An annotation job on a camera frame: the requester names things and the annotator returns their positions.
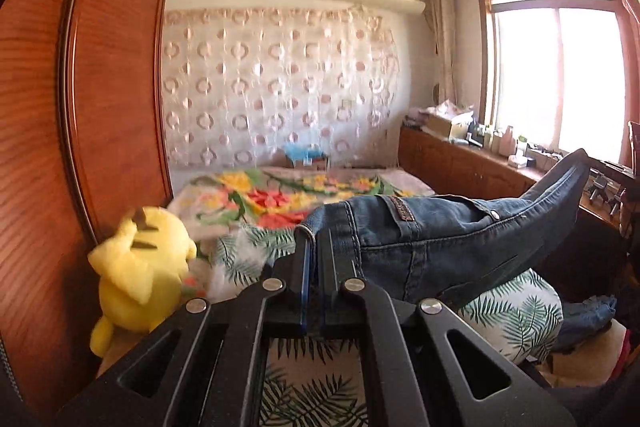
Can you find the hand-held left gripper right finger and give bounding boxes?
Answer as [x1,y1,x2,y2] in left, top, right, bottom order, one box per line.
[319,228,577,427]

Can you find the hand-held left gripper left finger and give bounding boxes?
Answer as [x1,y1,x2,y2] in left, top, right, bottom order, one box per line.
[55,225,318,427]

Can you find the blue denim pants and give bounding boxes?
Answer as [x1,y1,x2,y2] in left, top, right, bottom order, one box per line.
[299,148,591,303]

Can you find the floral blanket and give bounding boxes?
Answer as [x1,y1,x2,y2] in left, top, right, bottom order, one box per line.
[167,166,436,238]

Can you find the blue tissue box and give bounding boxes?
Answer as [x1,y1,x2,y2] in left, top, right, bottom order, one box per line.
[284,144,330,171]

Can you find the yellow plush toy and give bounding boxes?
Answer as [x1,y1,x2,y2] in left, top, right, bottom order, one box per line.
[87,206,198,358]

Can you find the wooden cabinet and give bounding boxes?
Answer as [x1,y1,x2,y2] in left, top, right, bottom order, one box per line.
[397,127,626,238]

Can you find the cardboard box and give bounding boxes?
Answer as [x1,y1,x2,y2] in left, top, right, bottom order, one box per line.
[425,109,476,142]

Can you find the blue cloth pile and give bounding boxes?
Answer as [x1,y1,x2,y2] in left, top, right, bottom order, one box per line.
[555,294,619,353]

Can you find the beige window curtain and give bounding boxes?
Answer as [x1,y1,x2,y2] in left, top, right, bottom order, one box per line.
[427,0,458,105]

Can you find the wooden slatted wardrobe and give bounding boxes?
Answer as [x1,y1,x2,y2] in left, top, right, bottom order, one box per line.
[0,0,175,427]

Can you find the wooden framed window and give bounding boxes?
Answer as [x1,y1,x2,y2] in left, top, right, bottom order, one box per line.
[475,0,640,168]

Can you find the circle patterned wall curtain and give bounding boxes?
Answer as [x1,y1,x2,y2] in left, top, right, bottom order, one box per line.
[161,4,413,170]

